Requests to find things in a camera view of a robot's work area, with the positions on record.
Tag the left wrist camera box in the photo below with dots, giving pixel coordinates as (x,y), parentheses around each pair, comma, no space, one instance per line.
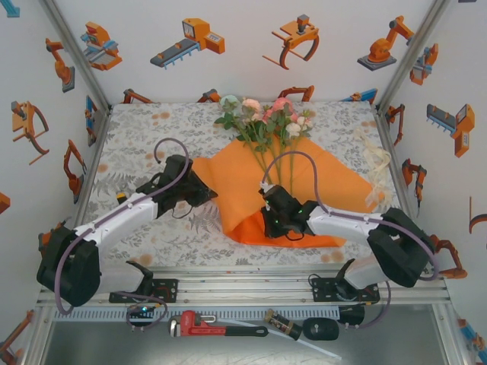
(177,165)

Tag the black oval plastic object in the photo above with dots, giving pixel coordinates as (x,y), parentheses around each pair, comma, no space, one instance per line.
(321,329)

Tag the aluminium rail deck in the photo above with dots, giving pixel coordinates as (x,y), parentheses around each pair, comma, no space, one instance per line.
(247,292)

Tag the peach fake flower spray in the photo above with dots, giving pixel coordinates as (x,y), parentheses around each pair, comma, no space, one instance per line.
(250,104)

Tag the aluminium frame post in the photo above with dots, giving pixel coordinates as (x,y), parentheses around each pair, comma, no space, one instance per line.
(77,53)
(412,53)
(38,332)
(452,334)

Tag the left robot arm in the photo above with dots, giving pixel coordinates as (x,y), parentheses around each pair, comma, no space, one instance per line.
(114,220)

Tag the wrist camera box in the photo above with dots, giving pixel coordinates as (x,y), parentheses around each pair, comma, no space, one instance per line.
(177,165)
(277,195)

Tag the orange wrapping paper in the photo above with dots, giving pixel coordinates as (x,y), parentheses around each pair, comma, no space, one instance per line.
(236,197)

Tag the brass and black cylinder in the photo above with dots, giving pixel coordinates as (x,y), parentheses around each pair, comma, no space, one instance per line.
(283,324)

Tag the aluminium side rail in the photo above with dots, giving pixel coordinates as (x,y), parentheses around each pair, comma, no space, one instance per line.
(94,152)
(385,129)

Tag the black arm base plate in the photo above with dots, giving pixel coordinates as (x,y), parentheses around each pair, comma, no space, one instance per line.
(321,291)
(169,291)

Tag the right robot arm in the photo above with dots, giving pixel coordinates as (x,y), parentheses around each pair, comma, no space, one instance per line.
(342,226)

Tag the floral print tablecloth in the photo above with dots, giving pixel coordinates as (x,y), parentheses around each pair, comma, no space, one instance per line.
(182,251)

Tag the white plastic strip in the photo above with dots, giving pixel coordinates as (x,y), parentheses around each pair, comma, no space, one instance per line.
(323,351)

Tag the red pipe wrench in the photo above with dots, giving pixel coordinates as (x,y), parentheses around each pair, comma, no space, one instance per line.
(190,323)

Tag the cream ribbon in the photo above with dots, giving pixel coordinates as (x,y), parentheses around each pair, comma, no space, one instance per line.
(374,156)

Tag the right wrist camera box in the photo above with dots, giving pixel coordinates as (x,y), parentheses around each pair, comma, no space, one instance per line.
(277,195)

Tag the small circuit board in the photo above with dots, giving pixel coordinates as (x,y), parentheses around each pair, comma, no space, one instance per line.
(141,311)

